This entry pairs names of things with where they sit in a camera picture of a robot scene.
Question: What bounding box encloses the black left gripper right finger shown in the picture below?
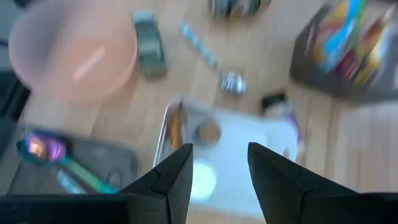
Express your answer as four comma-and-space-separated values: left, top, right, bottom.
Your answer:
248, 142, 398, 224

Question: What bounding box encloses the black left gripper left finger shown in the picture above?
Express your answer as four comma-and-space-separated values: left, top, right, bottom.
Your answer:
0, 142, 194, 224

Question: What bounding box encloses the white lid spice jar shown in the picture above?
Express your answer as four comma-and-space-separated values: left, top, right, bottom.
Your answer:
189, 158, 218, 203

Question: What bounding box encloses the white plastic bin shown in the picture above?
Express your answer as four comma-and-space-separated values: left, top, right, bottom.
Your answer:
153, 96, 300, 218

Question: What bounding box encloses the purple label spice jar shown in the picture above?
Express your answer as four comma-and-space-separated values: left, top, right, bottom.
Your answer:
260, 91, 306, 158

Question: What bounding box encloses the blue yellow snack packet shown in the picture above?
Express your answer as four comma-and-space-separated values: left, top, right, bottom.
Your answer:
320, 0, 368, 72

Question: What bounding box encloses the yellow white chips bag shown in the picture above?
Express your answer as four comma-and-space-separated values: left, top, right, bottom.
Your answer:
356, 6, 398, 86

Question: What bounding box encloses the grey plastic holder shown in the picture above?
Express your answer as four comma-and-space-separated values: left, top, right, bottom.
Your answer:
6, 129, 140, 196
289, 0, 398, 104

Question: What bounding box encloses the green spice jar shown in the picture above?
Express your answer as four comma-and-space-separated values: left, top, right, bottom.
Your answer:
132, 9, 169, 78

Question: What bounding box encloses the pink translucent bowl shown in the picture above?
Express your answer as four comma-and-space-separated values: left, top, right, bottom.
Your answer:
8, 0, 138, 103

